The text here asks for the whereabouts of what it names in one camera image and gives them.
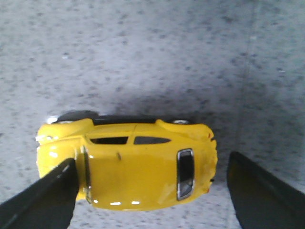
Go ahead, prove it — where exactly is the yellow toy beetle car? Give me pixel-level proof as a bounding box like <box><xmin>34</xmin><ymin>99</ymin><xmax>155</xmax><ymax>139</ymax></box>
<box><xmin>36</xmin><ymin>111</ymin><xmax>218</xmax><ymax>211</ymax></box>

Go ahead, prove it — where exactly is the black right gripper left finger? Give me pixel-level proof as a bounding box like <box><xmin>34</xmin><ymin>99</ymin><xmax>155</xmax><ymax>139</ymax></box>
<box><xmin>0</xmin><ymin>158</ymin><xmax>79</xmax><ymax>229</ymax></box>

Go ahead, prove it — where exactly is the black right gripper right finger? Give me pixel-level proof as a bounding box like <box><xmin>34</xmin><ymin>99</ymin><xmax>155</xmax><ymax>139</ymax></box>
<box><xmin>227</xmin><ymin>152</ymin><xmax>305</xmax><ymax>229</ymax></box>

